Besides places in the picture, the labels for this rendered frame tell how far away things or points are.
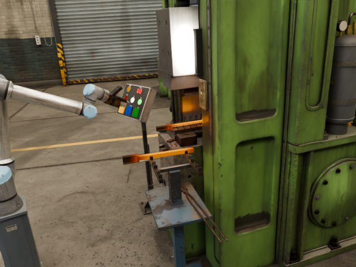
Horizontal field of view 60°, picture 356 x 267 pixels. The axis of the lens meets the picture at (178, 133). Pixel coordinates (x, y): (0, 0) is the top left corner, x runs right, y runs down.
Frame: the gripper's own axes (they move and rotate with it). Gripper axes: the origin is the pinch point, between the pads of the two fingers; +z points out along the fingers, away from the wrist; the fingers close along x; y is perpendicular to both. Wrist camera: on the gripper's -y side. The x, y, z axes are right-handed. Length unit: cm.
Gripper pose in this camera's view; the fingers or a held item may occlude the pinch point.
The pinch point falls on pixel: (127, 101)
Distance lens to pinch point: 245.9
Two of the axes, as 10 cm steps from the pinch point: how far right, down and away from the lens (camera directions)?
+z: 6.5, 2.3, 7.2
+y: -3.1, 9.5, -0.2
